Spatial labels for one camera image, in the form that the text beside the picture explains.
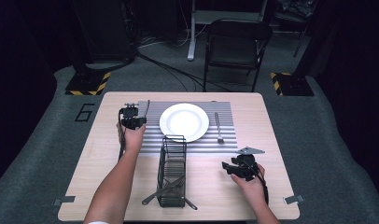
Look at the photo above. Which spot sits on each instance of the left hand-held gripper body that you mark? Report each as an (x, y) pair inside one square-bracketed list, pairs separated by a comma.
[(129, 113)]

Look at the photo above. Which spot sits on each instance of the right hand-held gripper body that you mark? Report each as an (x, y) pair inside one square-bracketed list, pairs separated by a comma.
[(245, 165)]

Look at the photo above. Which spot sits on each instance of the slim dark table knife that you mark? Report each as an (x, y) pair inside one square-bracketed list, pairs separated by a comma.
[(147, 107)]

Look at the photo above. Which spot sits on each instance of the silver fork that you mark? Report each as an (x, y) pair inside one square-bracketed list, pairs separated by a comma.
[(218, 127)]

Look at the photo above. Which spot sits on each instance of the person's left hand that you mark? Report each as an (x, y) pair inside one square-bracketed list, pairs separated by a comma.
[(133, 138)]

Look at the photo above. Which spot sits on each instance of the person's right hand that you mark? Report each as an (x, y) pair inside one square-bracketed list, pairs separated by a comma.
[(251, 186)]

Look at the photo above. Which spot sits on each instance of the brown and white striped placemat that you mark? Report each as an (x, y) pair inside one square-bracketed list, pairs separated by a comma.
[(190, 146)]

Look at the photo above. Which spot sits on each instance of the white round plate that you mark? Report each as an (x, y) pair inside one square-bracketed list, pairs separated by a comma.
[(184, 121)]

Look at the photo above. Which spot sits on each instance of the dark metal utensil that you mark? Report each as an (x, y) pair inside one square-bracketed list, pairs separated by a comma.
[(190, 204)]

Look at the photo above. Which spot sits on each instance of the black hazard-striped stand base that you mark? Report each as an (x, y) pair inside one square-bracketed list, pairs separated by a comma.
[(293, 84), (85, 83)]

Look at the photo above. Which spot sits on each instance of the large dark table knife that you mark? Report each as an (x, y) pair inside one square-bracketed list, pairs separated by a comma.
[(161, 193)]

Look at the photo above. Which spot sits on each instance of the black cabinet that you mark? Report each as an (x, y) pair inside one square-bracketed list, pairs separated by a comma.
[(106, 28)]

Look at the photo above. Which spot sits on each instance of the black folding chair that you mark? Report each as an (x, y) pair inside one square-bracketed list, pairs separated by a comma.
[(234, 34)]

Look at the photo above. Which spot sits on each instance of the grey table edge bracket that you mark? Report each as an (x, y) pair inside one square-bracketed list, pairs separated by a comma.
[(294, 199), (64, 200)]

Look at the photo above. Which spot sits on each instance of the white desk frame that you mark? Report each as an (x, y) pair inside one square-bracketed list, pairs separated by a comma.
[(191, 37)]

